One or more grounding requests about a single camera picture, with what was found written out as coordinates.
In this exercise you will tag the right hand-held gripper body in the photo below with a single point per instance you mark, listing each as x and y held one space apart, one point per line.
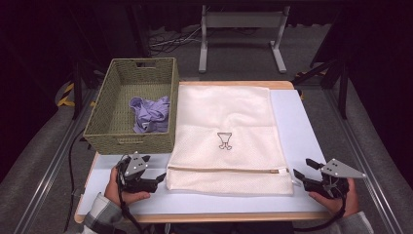
337 170

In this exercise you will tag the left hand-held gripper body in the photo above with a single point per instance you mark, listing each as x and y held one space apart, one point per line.
134 165

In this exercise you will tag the tan zipper pull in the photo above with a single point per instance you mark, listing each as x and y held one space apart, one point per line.
275 171

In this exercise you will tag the purple garment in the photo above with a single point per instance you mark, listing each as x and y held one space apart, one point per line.
150 113

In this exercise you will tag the green woven basket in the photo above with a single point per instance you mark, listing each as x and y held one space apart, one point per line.
107 130

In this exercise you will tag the cream mesh laundry bag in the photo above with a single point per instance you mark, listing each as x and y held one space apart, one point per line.
224 107

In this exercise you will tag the person's left hand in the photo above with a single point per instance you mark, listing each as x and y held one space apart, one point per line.
113 191

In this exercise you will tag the person's right hand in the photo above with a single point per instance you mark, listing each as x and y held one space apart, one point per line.
350 204

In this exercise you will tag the black metal stand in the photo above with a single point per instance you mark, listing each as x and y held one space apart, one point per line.
342 91
77 87

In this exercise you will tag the yellow black hazard tape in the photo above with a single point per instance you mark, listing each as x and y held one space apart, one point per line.
66 97

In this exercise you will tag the metal floor rail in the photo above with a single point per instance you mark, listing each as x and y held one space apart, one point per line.
367 162
48 172

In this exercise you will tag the grey metal desk frame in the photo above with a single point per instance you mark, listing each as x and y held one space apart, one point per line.
243 19

